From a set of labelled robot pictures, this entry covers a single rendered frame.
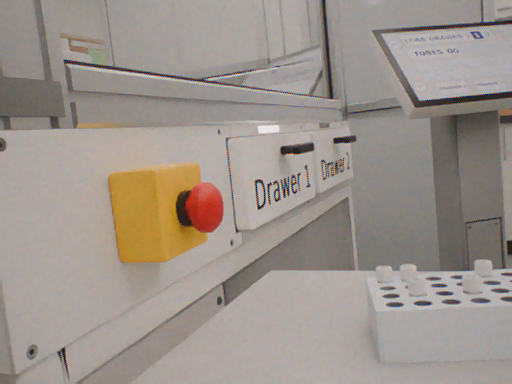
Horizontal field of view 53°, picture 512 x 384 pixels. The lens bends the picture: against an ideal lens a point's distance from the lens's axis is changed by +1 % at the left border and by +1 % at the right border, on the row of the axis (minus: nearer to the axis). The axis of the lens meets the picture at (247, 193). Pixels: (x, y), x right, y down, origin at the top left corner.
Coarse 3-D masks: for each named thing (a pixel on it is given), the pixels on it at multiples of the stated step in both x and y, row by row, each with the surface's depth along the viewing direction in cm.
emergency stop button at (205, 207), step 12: (192, 192) 39; (204, 192) 39; (216, 192) 40; (192, 204) 38; (204, 204) 38; (216, 204) 39; (192, 216) 38; (204, 216) 38; (216, 216) 39; (204, 228) 39; (216, 228) 40
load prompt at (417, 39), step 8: (432, 32) 149; (440, 32) 149; (448, 32) 149; (456, 32) 150; (464, 32) 150; (472, 32) 151; (480, 32) 151; (488, 32) 151; (408, 40) 145; (416, 40) 146; (424, 40) 146; (432, 40) 146; (440, 40) 147; (448, 40) 147; (456, 40) 148; (464, 40) 148; (472, 40) 148; (480, 40) 149
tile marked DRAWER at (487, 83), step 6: (474, 78) 138; (480, 78) 139; (486, 78) 139; (492, 78) 139; (498, 78) 139; (474, 84) 137; (480, 84) 137; (486, 84) 138; (492, 84) 138; (498, 84) 138; (504, 84) 138; (480, 90) 136
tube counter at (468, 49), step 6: (492, 42) 149; (498, 42) 149; (450, 48) 145; (456, 48) 145; (462, 48) 146; (468, 48) 146; (474, 48) 146; (480, 48) 146; (486, 48) 147; (492, 48) 147; (498, 48) 147; (504, 48) 148; (450, 54) 143; (456, 54) 144; (462, 54) 144; (468, 54) 144
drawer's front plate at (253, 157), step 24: (240, 144) 58; (264, 144) 65; (288, 144) 74; (240, 168) 59; (264, 168) 65; (288, 168) 73; (312, 168) 85; (240, 192) 59; (312, 192) 84; (240, 216) 59; (264, 216) 64
